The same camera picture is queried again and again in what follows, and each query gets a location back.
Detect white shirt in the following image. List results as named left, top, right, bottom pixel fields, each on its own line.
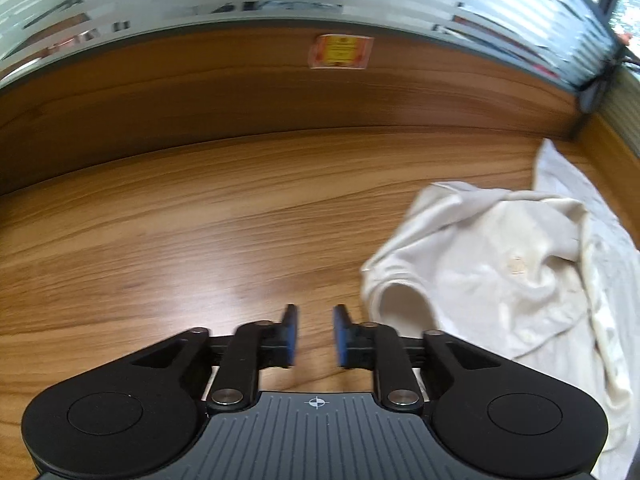
left=360, top=139, right=640, bottom=480

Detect orange sticker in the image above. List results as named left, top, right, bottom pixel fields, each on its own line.
left=309, top=33, right=375, bottom=70

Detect dark framed window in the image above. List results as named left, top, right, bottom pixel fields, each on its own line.
left=575, top=0, right=640, bottom=51

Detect colourful photo cards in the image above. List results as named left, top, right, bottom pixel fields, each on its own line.
left=450, top=15, right=561, bottom=81

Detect dark grey pouch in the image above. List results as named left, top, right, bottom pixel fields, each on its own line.
left=577, top=77, right=608, bottom=113

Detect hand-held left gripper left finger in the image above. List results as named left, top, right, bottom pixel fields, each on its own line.
left=131, top=304, right=301, bottom=407

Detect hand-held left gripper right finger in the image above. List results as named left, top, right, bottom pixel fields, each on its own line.
left=332, top=304, right=501, bottom=408

